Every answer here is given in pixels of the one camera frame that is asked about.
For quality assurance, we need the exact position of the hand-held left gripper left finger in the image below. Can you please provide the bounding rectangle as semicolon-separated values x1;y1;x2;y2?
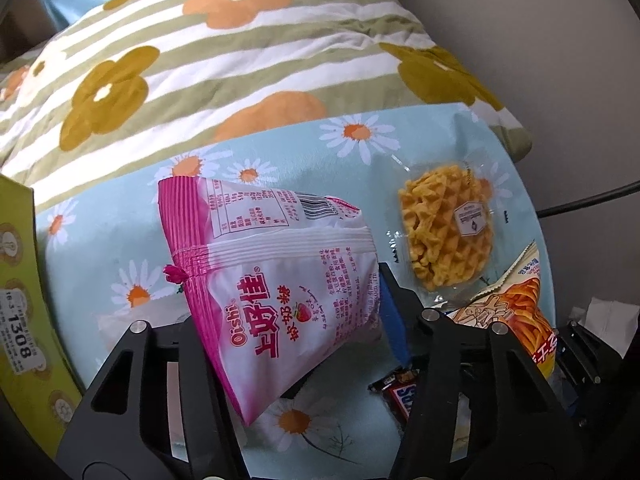
55;310;256;480

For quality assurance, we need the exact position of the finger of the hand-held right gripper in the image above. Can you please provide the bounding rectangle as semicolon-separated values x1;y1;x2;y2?
550;320;626;426

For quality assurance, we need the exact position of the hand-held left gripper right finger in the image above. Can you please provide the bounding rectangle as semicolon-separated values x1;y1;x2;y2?
377;262;588;480

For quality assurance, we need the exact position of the pink and white snack bag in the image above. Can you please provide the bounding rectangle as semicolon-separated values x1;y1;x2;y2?
157;176;383;428

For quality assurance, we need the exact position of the yellow-green storage box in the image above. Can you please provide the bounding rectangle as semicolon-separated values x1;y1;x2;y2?
0;174;88;463

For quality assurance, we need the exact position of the brown chocolate bar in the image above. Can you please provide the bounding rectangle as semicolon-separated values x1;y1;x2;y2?
369;367;421;428

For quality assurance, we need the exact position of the orange snack bag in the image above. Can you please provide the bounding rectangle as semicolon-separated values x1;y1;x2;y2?
447;242;558;396

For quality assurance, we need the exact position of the clear waffle packet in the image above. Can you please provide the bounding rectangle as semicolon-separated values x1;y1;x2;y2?
387;157;511;306

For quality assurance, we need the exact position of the daisy print blue tablecloth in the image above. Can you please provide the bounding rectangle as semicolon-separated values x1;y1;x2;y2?
35;102;558;480

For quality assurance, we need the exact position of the striped floral blanket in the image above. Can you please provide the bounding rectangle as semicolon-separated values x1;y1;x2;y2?
0;0;533;211

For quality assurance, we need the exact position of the black bent stand cable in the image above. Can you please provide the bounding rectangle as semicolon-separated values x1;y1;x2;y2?
537;179;640;218

